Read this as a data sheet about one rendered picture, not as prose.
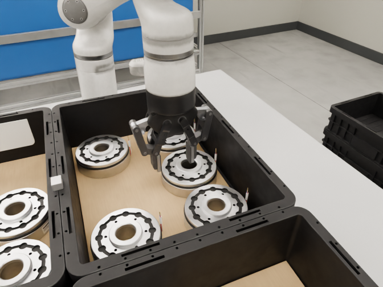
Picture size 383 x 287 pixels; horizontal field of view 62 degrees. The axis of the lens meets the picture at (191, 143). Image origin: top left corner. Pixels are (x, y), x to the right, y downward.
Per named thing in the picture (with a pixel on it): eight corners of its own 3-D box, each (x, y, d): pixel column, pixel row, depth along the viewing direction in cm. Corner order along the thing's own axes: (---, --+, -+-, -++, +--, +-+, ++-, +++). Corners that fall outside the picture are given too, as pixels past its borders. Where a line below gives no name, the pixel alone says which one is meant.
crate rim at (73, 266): (298, 214, 44) (302, 202, 42) (72, 293, 35) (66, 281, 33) (191, 90, 73) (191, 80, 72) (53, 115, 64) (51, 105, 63)
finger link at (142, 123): (153, 108, 50) (158, 119, 51) (126, 122, 49) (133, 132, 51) (157, 115, 48) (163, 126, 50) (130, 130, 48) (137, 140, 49)
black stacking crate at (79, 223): (284, 254, 49) (300, 204, 43) (90, 331, 41) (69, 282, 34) (190, 125, 79) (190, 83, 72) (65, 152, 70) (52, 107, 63)
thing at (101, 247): (171, 250, 45) (171, 247, 44) (99, 279, 41) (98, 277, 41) (147, 202, 52) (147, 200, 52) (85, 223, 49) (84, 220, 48)
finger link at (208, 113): (208, 110, 51) (197, 141, 54) (218, 111, 52) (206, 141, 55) (201, 103, 53) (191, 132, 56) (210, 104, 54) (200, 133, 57)
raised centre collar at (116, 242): (147, 241, 45) (147, 238, 45) (113, 254, 44) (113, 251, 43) (137, 217, 49) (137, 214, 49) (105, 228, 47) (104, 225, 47)
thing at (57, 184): (52, 183, 45) (50, 177, 44) (62, 180, 45) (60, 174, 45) (53, 191, 44) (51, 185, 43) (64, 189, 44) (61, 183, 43)
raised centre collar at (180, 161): (206, 170, 58) (207, 168, 57) (181, 177, 56) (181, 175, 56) (195, 155, 61) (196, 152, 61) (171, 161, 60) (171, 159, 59)
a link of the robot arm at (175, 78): (180, 62, 54) (179, 25, 51) (208, 90, 46) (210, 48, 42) (128, 71, 52) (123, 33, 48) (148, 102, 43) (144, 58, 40)
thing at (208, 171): (225, 177, 57) (225, 175, 56) (172, 193, 54) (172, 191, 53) (202, 146, 64) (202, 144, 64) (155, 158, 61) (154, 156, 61)
